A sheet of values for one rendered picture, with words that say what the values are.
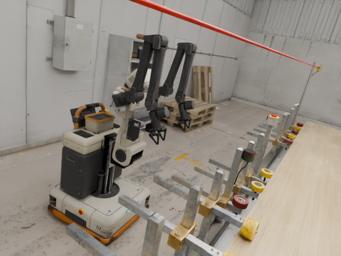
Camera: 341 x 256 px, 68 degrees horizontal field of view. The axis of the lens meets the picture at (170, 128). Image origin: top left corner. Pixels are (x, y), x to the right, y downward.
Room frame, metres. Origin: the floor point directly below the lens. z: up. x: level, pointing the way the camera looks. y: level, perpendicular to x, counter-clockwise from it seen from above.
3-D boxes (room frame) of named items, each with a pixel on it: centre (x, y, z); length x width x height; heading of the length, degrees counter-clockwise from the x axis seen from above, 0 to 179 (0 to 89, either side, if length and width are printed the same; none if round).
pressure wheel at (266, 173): (1.58, -0.70, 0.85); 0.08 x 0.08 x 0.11
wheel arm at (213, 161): (1.68, -0.53, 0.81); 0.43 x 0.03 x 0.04; 61
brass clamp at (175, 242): (0.78, -0.12, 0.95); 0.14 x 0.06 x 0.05; 151
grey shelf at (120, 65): (4.17, 0.73, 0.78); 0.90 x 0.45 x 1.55; 151
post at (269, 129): (1.90, -0.75, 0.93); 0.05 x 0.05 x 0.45; 61
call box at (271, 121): (1.90, -0.75, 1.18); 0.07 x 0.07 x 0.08; 61
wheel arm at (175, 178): (1.26, -0.26, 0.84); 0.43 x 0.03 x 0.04; 61
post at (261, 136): (1.67, -0.63, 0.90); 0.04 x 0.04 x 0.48; 61
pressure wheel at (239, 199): (1.16, -0.43, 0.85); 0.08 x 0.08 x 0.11
